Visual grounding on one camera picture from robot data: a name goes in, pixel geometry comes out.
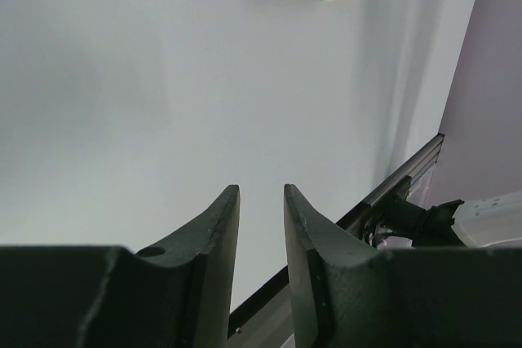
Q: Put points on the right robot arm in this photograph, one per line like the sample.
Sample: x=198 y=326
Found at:
x=468 y=223

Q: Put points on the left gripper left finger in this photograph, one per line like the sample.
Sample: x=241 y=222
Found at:
x=173 y=293

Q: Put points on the aluminium front rail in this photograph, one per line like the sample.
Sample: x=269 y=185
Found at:
x=368 y=212

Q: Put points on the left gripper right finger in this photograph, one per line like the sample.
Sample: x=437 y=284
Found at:
x=345 y=293

